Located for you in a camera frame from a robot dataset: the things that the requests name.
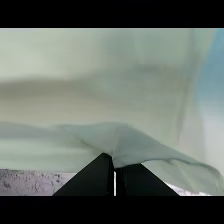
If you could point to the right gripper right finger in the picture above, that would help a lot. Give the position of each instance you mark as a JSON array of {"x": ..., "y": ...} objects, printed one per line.
[{"x": 141, "y": 183}]

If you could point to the pale green garment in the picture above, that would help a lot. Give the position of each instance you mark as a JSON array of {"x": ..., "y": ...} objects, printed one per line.
[{"x": 100, "y": 100}]

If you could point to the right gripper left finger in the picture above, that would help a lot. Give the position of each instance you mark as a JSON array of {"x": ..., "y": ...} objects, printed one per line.
[{"x": 95, "y": 178}]

